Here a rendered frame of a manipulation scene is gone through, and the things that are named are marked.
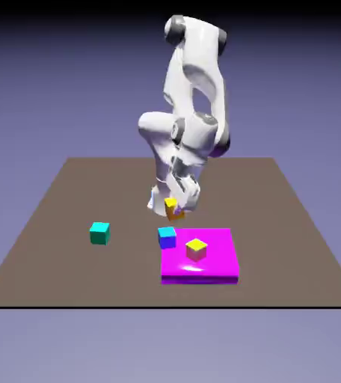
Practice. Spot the small blue cube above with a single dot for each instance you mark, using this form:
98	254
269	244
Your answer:
167	239

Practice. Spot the large magenta box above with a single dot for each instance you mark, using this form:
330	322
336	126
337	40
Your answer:
218	257

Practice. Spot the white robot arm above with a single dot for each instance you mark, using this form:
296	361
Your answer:
197	54

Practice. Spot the small yellow cube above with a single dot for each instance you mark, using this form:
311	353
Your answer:
196	250

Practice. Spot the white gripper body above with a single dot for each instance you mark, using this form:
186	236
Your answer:
188	191

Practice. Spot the small orange cube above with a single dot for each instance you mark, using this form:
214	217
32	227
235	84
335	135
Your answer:
173	213

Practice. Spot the small green cube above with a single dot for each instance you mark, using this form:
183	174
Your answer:
99	236

